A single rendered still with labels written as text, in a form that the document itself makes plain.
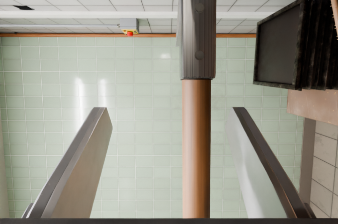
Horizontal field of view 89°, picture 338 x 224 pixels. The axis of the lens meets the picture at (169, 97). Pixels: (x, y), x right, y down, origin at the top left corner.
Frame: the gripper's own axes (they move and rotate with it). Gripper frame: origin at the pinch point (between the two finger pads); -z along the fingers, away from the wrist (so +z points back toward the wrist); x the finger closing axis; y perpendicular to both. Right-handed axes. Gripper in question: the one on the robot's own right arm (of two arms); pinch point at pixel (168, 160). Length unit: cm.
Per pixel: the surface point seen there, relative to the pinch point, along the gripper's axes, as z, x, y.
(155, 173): -66, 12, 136
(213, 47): -10.7, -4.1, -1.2
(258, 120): -93, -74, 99
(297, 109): -57, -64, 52
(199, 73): -9.3, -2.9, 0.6
